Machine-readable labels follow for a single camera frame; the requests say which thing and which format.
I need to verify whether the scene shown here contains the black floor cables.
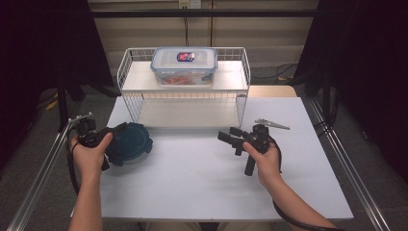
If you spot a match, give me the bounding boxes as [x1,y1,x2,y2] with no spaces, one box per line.
[251,63,300,82]

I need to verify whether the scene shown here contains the white wall outlet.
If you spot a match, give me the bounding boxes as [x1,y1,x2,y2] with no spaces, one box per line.
[178,0,203,10]

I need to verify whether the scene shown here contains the person's left hand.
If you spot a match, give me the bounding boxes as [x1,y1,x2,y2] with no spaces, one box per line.
[69,131,115,181]

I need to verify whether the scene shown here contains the black metal stand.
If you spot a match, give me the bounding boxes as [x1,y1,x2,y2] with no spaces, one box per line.
[57,76,70,133]

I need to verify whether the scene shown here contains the black curtain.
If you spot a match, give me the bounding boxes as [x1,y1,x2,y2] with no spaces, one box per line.
[293,0,408,184]
[0,0,114,171]

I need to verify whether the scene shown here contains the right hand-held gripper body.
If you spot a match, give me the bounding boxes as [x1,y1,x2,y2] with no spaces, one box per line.
[234,117,291,177]

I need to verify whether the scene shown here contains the light wooden table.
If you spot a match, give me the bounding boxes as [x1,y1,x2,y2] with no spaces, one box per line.
[247,85,298,98]

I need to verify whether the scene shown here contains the person's right hand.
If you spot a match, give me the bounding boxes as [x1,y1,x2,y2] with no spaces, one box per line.
[242,141,284,190]

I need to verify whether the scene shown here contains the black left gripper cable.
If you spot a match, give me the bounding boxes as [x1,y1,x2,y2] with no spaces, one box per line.
[64,127,82,196]

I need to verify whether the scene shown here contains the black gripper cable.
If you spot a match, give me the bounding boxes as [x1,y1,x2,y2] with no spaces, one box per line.
[268,136,349,231]
[64,127,82,196]

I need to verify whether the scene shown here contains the aluminium frame rail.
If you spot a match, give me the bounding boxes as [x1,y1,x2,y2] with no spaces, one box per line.
[308,95,392,231]
[6,120,76,231]

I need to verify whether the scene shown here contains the black horizontal bar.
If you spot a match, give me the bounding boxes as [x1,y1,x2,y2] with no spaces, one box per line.
[90,9,319,19]

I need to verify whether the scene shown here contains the clear rectangular container blue seal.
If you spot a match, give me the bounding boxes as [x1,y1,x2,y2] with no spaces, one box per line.
[150,46,219,87]

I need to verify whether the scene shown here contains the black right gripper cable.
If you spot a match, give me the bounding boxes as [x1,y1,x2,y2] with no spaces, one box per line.
[268,136,349,231]

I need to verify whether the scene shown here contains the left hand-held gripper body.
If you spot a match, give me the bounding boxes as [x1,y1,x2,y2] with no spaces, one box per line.
[67,112,117,171]

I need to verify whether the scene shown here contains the white wire shelf rack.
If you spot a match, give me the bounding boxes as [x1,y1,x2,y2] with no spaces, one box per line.
[116,46,252,129]

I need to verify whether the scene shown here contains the yellow floor cable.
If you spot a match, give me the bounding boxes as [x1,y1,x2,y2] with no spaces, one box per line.
[43,91,60,112]

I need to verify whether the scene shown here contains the dark teal round lid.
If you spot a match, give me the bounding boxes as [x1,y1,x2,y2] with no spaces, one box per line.
[105,121,154,167]

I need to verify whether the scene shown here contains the black hanging cable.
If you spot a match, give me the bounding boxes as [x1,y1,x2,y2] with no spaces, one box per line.
[183,7,191,48]

